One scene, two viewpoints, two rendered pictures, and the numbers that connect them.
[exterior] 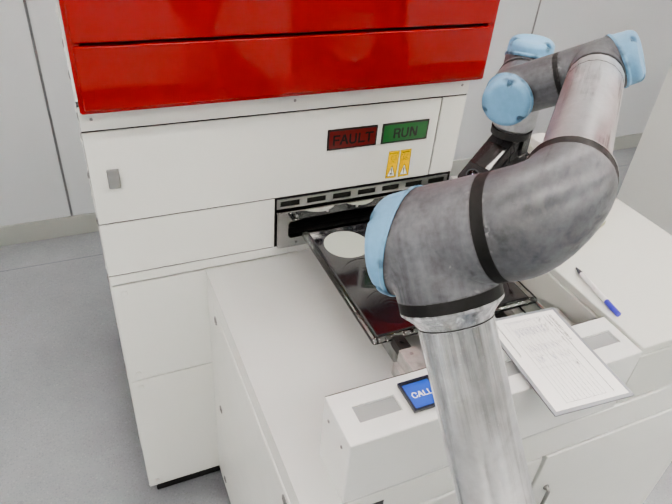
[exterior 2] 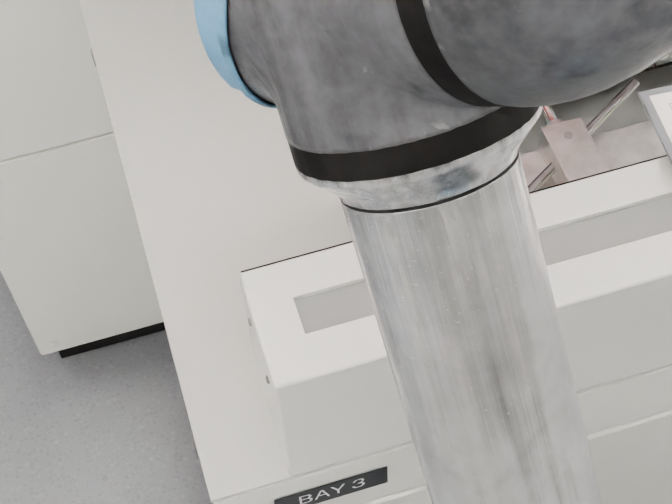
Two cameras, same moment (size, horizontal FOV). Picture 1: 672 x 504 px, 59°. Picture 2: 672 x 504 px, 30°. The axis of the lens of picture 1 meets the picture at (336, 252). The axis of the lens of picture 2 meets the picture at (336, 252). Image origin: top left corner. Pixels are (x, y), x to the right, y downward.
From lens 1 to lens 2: 23 cm
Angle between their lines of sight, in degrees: 22
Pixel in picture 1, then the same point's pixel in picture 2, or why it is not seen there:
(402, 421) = not seen: hidden behind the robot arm
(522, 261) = (518, 74)
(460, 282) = (395, 105)
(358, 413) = (307, 311)
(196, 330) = (71, 69)
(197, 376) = (93, 159)
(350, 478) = (293, 437)
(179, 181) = not seen: outside the picture
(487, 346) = (482, 245)
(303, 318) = not seen: hidden behind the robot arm
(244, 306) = (140, 32)
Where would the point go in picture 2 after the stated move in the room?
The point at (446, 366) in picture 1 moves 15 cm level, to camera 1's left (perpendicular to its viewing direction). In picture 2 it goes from (388, 284) to (71, 246)
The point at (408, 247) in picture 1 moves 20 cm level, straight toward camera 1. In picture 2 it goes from (272, 14) to (67, 443)
